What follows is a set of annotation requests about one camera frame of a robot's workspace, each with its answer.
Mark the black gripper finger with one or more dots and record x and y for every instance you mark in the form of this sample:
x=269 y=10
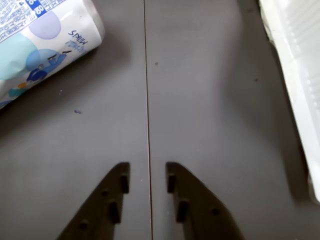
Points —
x=200 y=212
x=97 y=212

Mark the white plastic bottle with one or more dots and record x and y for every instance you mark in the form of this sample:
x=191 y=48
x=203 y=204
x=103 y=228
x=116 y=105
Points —
x=300 y=75

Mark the white blue Milkis drink can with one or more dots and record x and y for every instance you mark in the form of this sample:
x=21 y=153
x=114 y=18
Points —
x=42 y=45

